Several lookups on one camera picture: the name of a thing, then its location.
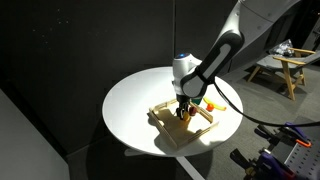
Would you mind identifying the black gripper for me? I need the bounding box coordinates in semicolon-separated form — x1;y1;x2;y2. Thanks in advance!
175;94;192;119

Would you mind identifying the wooden slatted tray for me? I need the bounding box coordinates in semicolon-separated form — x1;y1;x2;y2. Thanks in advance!
148;98;220;150

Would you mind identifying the yellow banana toy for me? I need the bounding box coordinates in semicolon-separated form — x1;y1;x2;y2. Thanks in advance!
203;96;228;112

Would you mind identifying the round white table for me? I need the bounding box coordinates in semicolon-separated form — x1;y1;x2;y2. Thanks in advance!
101;66;244;158

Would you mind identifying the white table base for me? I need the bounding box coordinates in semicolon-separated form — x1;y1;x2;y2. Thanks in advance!
124;148;204;180

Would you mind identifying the black equipment with red knobs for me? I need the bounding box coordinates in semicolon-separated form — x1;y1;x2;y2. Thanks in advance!
229;148;298;180

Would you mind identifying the purple orange spring clamp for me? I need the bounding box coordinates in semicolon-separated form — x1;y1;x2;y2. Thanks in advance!
255;121;313;149

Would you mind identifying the wooden grey lounge chair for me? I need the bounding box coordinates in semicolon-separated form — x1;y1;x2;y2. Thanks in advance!
247;47;320;101

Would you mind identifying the clear plastic bag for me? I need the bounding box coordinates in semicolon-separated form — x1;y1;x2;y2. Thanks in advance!
269;39;296;58

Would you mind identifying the perforated metal plate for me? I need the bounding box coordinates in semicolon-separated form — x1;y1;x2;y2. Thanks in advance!
283;143;320;180

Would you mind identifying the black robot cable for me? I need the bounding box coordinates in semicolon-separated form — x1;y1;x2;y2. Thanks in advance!
212;81;320;129

